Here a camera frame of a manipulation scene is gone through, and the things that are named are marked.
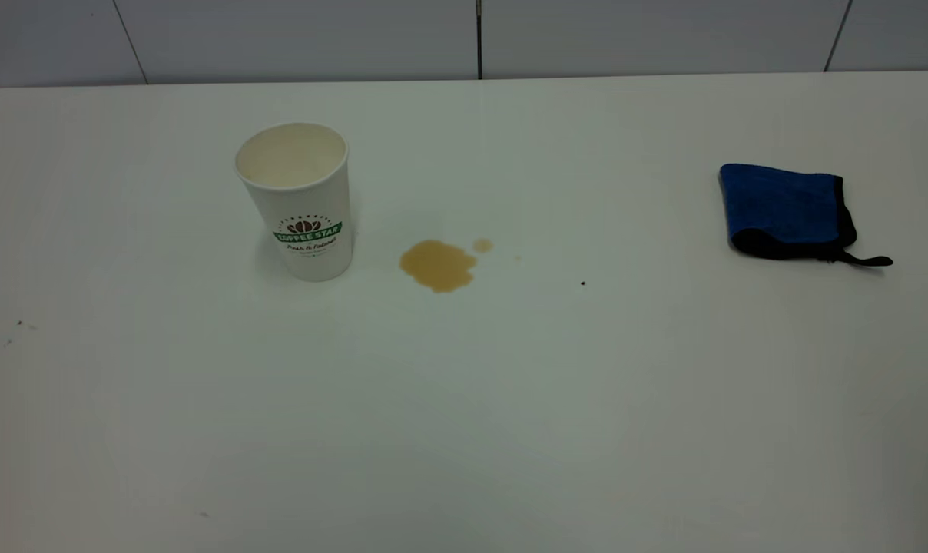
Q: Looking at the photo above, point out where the white paper coffee cup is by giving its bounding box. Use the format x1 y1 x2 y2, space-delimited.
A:
234 122 353 283

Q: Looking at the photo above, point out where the large brown coffee spill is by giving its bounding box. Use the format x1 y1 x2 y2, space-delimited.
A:
399 240 478 293

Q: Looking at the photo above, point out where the blue black-edged cleaning cloth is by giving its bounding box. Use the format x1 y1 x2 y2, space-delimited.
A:
719 163 893 268

